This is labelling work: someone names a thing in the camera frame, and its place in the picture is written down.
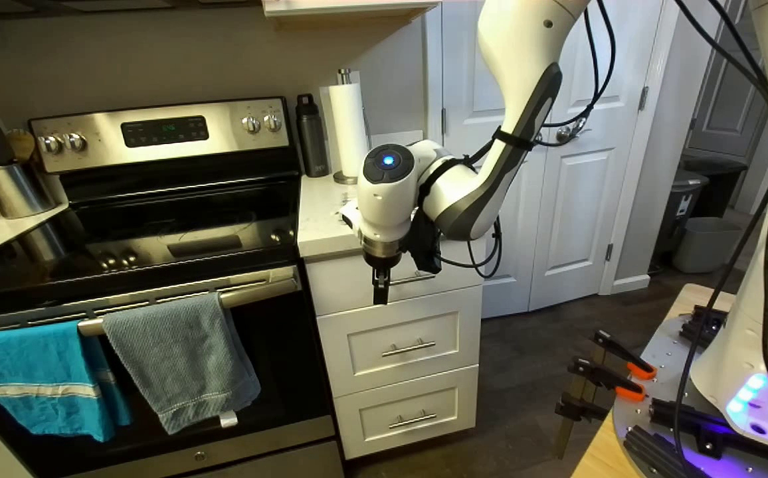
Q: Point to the silver stove knob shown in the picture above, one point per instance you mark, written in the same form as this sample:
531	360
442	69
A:
79	142
51	142
273	123
250	123

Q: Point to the stainless steel black stove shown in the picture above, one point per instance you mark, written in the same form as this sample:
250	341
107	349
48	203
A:
171	212

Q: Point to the white paper towel roll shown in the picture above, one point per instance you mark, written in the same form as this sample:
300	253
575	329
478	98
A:
346	123

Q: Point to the white panelled door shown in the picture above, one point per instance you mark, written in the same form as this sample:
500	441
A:
458	53
597	194

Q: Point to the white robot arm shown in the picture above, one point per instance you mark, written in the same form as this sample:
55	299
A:
516	53

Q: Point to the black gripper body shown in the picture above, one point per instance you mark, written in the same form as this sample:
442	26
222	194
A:
385	250

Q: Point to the black water bottle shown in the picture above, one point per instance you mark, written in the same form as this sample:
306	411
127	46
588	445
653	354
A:
311	135

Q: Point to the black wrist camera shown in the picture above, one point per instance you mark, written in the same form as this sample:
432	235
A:
423	243

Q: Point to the grey towel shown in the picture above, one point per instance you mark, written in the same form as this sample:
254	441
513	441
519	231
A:
179	362

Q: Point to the grey plastic bin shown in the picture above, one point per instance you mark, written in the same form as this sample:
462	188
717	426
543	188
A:
705	243

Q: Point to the blue striped towel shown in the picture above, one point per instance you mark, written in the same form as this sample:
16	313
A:
38	381

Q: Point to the white wall cabinet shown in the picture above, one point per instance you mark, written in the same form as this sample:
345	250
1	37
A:
346	5

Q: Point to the white panelled drawer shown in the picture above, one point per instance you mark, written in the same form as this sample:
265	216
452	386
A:
357	346
367	418

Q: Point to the grey metal mounting plate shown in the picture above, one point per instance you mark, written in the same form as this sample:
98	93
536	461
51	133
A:
666	354

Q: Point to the steel canister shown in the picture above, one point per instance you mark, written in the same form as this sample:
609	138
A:
11	188

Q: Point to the plain white drawer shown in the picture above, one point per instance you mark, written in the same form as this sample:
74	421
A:
338	281

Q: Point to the small black table clamp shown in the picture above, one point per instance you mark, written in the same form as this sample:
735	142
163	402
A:
702	325

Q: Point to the white door frame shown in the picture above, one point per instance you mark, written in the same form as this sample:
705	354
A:
658	175

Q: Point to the dark trash bin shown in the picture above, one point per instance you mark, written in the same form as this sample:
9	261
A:
686	199

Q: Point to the white kitchen base cabinet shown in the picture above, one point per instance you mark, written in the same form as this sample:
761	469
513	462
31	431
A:
319	222

